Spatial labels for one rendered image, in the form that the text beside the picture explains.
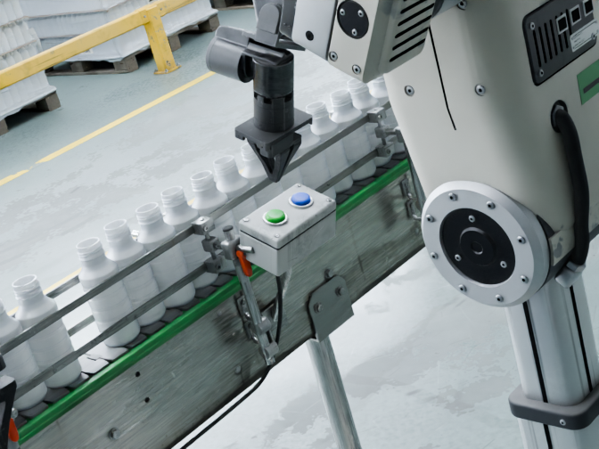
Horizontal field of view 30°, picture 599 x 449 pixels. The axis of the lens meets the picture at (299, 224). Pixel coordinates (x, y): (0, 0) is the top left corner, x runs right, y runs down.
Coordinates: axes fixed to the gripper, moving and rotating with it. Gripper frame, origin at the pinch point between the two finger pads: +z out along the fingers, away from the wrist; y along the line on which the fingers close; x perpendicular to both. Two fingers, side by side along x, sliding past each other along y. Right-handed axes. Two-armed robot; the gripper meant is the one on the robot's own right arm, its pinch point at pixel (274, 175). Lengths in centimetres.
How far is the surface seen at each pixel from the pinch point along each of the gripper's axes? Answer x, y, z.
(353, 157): -11.9, -35.1, 18.6
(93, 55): -507, -370, 296
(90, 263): -15.5, 23.3, 10.3
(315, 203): 2.0, -7.0, 7.8
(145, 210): -18.4, 9.4, 9.7
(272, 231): 1.8, 2.6, 7.8
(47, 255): -257, -133, 220
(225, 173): -16.5, -6.5, 9.8
